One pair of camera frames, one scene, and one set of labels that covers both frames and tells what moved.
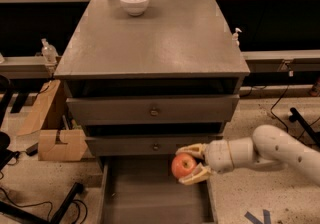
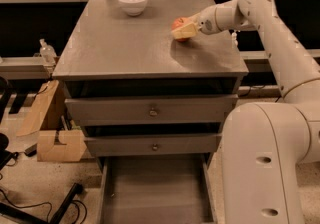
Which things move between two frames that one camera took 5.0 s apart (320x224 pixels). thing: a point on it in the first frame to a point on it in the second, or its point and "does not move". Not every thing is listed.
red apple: [183, 164] to [179, 22]
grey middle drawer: [142, 145] does not move
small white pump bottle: [235, 37] does not move
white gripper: [217, 156] to [206, 23]
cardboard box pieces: [48, 149] does not move
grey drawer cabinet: [144, 86] does not move
